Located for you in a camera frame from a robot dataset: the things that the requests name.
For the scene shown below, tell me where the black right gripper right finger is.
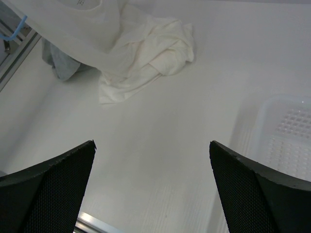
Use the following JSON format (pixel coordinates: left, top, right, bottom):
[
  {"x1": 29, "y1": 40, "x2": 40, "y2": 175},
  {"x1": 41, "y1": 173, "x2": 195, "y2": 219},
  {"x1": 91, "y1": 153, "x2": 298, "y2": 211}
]
[{"x1": 209, "y1": 141, "x2": 311, "y2": 233}]

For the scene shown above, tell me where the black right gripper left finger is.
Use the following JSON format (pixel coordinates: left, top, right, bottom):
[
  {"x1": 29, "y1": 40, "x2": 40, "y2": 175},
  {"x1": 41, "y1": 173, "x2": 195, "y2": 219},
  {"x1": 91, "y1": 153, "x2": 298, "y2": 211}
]
[{"x1": 0, "y1": 140, "x2": 96, "y2": 233}]

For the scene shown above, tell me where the grey tank top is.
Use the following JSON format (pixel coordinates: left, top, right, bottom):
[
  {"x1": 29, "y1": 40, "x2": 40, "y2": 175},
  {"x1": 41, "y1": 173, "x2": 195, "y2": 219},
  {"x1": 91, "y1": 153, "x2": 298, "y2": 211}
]
[{"x1": 42, "y1": 38, "x2": 83, "y2": 81}]

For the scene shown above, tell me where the light blue hanger with garment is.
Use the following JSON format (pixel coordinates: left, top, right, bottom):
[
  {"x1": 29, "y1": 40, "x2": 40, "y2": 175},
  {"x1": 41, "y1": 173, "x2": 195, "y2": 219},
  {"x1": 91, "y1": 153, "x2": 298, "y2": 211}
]
[{"x1": 0, "y1": 16, "x2": 27, "y2": 41}]

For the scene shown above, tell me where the white plastic basket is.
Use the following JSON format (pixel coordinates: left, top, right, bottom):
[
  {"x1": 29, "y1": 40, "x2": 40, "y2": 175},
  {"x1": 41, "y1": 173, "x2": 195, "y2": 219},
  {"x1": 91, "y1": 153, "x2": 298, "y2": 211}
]
[{"x1": 246, "y1": 95, "x2": 311, "y2": 181}]

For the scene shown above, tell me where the white hanging garment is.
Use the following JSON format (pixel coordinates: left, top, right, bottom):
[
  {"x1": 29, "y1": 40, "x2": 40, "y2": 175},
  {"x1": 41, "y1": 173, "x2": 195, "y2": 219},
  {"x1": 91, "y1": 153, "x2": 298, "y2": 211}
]
[{"x1": 9, "y1": 0, "x2": 126, "y2": 70}]

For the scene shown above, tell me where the crumpled white cloth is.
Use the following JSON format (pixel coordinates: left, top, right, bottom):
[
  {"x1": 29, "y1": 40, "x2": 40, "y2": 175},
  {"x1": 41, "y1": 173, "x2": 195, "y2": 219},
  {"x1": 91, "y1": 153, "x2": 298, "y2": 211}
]
[{"x1": 98, "y1": 4, "x2": 195, "y2": 104}]

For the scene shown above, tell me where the aluminium frame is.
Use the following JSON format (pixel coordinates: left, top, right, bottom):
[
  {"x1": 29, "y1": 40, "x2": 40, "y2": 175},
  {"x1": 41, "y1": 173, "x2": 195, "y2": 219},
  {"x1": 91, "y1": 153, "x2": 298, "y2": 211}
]
[{"x1": 0, "y1": 1, "x2": 40, "y2": 89}]

